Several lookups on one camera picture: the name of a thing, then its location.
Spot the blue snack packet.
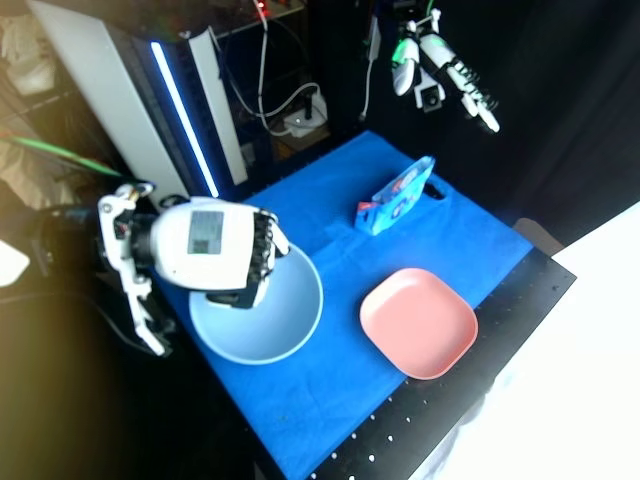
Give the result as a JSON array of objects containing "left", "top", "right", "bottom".
[{"left": 353, "top": 155, "right": 436, "bottom": 236}]

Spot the light blue bowl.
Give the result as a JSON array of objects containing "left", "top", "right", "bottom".
[{"left": 188, "top": 244, "right": 325, "bottom": 366}]

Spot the black curtain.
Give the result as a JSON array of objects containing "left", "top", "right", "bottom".
[{"left": 309, "top": 0, "right": 640, "bottom": 251}]

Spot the white power adapter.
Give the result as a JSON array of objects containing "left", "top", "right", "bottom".
[{"left": 282, "top": 110, "right": 326, "bottom": 139}]

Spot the pink square plate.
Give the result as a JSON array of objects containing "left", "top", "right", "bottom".
[{"left": 358, "top": 267, "right": 480, "bottom": 382}]

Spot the white tower with blue light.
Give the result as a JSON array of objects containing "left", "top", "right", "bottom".
[{"left": 27, "top": 0, "right": 250, "bottom": 214}]

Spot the blue cloth mat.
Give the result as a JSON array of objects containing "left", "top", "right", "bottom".
[{"left": 149, "top": 130, "right": 535, "bottom": 480}]

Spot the white plastic bag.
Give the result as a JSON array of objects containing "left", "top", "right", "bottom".
[{"left": 0, "top": 14, "right": 56, "bottom": 96}]

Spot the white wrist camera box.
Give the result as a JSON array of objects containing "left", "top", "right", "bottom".
[{"left": 413, "top": 82, "right": 448, "bottom": 112}]

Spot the grey cable adapter box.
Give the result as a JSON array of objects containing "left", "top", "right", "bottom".
[{"left": 368, "top": 14, "right": 382, "bottom": 61}]

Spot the white cable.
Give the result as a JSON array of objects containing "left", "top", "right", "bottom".
[{"left": 219, "top": 14, "right": 324, "bottom": 137}]

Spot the green cable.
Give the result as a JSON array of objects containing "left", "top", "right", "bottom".
[{"left": 7, "top": 134, "right": 122, "bottom": 179}]

